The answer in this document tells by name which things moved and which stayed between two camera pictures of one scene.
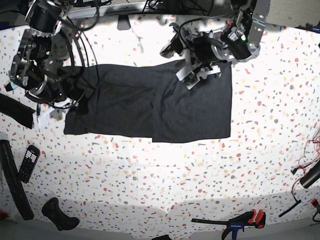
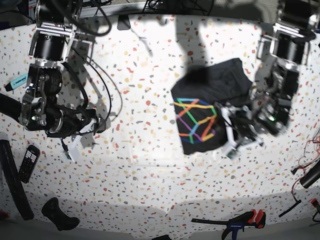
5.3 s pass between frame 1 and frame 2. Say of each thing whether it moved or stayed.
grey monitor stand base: stayed
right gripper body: moved
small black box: stayed
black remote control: stayed
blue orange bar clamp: stayed
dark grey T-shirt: moved
